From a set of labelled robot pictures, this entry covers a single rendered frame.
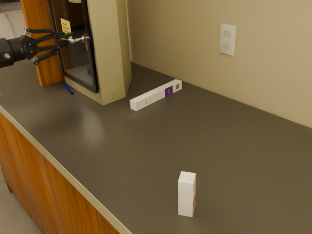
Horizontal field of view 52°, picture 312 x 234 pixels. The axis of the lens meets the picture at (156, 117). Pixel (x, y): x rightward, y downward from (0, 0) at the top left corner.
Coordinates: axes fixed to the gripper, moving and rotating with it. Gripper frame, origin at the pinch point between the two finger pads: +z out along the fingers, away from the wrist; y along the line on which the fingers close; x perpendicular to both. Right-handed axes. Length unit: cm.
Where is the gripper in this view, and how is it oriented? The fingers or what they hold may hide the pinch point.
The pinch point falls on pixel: (65, 38)
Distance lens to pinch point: 125.7
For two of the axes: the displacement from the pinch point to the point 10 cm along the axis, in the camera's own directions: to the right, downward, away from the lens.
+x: -6.5, -3.4, 6.8
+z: 7.6, -3.4, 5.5
